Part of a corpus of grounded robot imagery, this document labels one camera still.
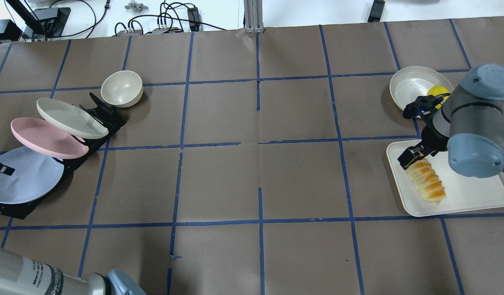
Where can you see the white rectangular tray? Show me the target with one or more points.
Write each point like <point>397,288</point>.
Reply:
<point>463,193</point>

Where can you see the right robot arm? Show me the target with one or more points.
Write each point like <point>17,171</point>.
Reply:
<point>467,123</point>

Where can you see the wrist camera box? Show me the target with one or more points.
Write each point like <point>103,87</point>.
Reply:
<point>424,105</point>

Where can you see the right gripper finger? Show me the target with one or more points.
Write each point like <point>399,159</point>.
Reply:
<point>412,154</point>

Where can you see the sliced bread loaf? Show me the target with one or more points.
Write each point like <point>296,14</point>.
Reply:
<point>426,181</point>

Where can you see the aluminium frame post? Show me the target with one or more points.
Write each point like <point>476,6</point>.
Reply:
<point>253,16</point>

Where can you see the beige bowl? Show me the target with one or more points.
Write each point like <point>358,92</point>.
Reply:
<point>122,89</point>

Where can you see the black monitor stand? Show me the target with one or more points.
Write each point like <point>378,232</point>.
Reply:
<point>43,23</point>

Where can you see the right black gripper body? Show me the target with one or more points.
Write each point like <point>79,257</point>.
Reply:
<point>435,139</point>

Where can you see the shallow beige dish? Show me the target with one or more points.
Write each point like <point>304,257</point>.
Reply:
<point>413,81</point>

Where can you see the blue plate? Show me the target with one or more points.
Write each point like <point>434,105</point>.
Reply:
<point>35,175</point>

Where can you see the beige plate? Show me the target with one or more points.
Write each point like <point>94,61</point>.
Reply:
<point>70,119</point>

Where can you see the pink plate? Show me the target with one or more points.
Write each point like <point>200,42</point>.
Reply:
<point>44,138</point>

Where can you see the black dish rack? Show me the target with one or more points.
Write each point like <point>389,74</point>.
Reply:
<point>108,116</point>

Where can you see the yellow lemon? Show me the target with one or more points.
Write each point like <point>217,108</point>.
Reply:
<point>439,90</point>

